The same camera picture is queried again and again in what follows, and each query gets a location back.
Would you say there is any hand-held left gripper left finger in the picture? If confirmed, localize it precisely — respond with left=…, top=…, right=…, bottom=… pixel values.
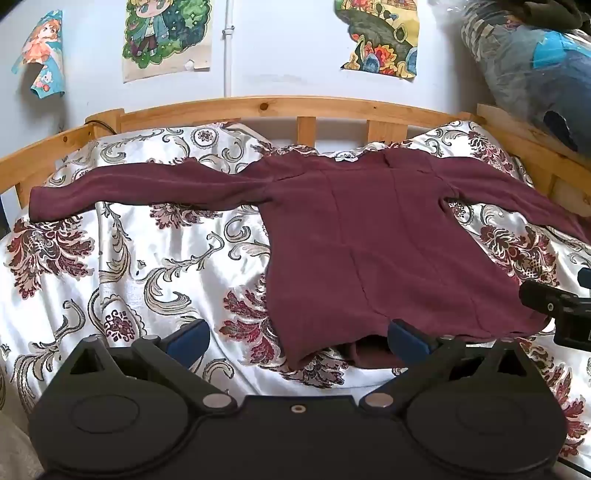
left=59, top=318, right=233, bottom=412

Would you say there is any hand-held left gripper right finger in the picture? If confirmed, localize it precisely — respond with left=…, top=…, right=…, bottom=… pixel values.
left=359, top=318, right=542, bottom=411

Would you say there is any maroon long-sleeve sweater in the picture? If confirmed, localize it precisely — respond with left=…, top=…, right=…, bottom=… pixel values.
left=28, top=147, right=591, bottom=370

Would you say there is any bagged pile of clothes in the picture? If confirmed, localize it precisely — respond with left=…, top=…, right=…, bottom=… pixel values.
left=462, top=0, right=591, bottom=154

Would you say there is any white floral bedspread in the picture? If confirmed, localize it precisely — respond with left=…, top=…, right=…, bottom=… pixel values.
left=0, top=121, right=591, bottom=462

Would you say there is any black cable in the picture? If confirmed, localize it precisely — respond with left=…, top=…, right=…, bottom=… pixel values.
left=85, top=119, right=115, bottom=138

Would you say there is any wooden bed frame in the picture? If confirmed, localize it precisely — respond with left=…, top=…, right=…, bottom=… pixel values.
left=0, top=95, right=591, bottom=232

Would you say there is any white wall pipe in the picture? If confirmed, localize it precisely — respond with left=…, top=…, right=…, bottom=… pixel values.
left=223, top=0, right=233, bottom=98

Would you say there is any colourful mushroom wall poster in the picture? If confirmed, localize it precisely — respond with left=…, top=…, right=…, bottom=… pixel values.
left=335, top=0, right=420, bottom=80

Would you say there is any green figure wall poster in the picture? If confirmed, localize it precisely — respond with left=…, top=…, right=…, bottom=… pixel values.
left=122, top=0, right=214, bottom=84

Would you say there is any orange-haired figure wall poster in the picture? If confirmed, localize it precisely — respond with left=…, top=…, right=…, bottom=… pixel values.
left=11, top=10, right=65, bottom=100

